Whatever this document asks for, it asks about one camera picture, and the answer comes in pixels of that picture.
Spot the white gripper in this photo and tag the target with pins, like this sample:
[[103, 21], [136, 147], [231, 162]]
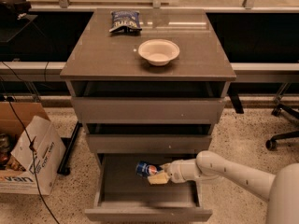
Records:
[[175, 172]]

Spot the blue pepsi can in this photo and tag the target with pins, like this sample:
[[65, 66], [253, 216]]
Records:
[[146, 169]]

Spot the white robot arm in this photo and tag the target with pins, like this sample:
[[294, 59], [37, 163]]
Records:
[[281, 190]]

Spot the grey bottom drawer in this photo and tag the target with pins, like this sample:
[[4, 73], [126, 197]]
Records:
[[125, 196]]

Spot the grey drawer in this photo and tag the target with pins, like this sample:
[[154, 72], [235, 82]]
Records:
[[141, 102], [149, 138], [125, 196]]

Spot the grey middle drawer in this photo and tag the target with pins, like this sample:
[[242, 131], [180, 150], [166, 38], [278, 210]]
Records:
[[149, 138]]

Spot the grey drawer cabinet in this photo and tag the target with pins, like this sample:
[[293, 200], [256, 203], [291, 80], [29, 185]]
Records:
[[101, 55]]

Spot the grey top drawer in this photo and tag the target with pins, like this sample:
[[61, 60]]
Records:
[[141, 102]]

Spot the black table leg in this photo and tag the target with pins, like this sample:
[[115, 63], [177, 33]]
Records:
[[69, 142]]

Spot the white paper bowl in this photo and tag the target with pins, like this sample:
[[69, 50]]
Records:
[[158, 52]]

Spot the cardboard box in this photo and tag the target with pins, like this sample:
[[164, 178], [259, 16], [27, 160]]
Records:
[[37, 149]]

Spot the blue chip bag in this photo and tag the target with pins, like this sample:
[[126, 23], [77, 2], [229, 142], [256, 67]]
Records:
[[125, 21]]

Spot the black bag on desk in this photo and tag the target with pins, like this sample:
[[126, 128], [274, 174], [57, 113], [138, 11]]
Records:
[[11, 10]]

